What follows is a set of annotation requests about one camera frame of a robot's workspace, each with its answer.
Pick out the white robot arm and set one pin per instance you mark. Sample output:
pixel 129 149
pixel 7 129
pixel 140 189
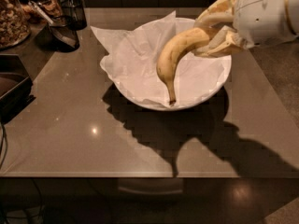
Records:
pixel 294 10

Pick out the black mesh cup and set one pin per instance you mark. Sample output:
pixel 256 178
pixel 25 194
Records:
pixel 74 11

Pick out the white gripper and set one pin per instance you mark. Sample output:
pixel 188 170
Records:
pixel 263 16

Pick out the white bowl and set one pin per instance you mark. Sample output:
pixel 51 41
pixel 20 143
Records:
pixel 205 78

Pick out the black tray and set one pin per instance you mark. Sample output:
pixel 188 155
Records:
pixel 15 87

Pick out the white crumpled paper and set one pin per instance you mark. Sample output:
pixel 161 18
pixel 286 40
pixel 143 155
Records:
pixel 134 59

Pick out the dark scoop bowl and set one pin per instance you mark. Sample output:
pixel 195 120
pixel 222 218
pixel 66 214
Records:
pixel 64 38

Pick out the small snack jar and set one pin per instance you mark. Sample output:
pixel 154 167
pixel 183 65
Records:
pixel 51 8

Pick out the yellow banana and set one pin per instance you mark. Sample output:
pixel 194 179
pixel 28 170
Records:
pixel 195 40

